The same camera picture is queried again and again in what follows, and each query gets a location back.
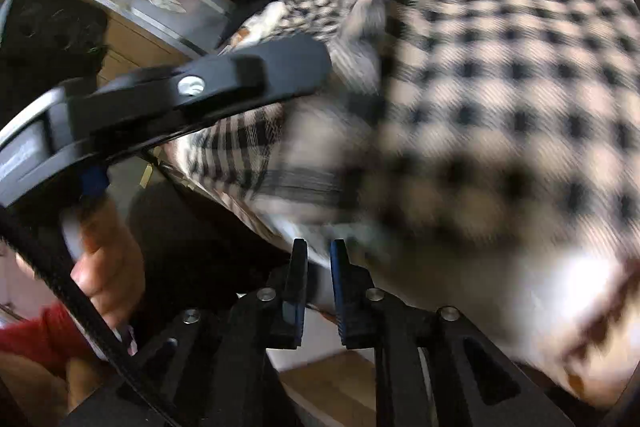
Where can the leaf print fleece blanket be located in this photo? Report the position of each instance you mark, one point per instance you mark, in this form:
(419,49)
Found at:
(550,307)

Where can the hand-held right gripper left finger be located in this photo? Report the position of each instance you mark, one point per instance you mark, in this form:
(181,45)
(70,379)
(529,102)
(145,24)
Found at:
(300,287)

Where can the dark cloth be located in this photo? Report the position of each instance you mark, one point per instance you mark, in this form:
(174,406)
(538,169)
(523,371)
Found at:
(210,237)

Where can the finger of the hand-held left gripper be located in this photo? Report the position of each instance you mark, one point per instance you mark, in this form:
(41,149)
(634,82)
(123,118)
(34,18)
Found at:
(225,77)

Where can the black beige checked coat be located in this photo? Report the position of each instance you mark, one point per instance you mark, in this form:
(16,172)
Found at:
(500,82)

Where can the person's left hand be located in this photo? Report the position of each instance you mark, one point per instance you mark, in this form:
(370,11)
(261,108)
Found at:
(112,267)

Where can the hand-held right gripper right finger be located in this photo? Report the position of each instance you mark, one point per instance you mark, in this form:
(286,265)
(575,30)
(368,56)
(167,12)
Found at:
(338,287)

